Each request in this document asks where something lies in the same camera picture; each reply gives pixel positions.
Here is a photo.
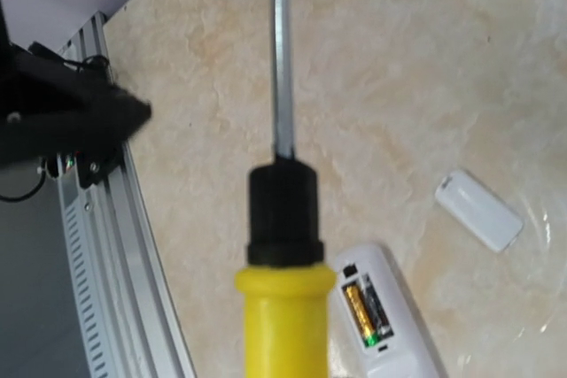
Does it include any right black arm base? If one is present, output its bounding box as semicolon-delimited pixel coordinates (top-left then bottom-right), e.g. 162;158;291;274
1;12;151;204

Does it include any yellow handled screwdriver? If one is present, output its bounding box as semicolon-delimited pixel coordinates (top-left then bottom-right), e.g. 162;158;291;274
236;0;335;377

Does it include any front aluminium rail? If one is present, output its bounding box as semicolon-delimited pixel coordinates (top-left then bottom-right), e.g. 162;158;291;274
55;12;198;378

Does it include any white battery cover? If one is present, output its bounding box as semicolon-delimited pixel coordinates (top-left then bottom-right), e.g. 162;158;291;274
435;170;524;253

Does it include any gold black battery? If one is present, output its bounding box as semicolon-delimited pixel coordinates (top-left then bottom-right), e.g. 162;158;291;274
342;283;379;347

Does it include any silver battery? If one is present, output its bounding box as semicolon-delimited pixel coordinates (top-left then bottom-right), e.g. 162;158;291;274
362;274;393;340

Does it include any white remote control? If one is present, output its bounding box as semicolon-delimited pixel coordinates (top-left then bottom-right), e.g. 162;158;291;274
332;243;445;377

